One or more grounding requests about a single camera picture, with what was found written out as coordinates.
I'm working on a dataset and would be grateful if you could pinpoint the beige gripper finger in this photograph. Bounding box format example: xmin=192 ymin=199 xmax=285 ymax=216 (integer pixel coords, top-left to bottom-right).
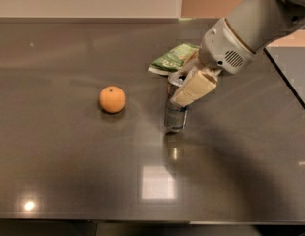
xmin=174 ymin=58 xmax=202 ymax=80
xmin=171 ymin=68 xmax=218 ymax=107

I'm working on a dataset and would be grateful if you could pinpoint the orange fruit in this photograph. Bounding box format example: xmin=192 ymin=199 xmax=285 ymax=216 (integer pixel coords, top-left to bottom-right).
xmin=99 ymin=86 xmax=126 ymax=114

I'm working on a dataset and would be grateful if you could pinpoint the green chip bag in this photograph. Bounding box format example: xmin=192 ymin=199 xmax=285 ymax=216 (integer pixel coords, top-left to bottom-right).
xmin=148 ymin=43 xmax=199 ymax=76

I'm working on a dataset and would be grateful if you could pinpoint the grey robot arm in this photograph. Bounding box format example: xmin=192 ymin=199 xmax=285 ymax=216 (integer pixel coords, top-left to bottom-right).
xmin=171 ymin=0 xmax=305 ymax=107

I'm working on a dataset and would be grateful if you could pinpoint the silver redbull can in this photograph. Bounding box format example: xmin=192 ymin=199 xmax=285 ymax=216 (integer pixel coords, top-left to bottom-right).
xmin=164 ymin=72 xmax=188 ymax=132

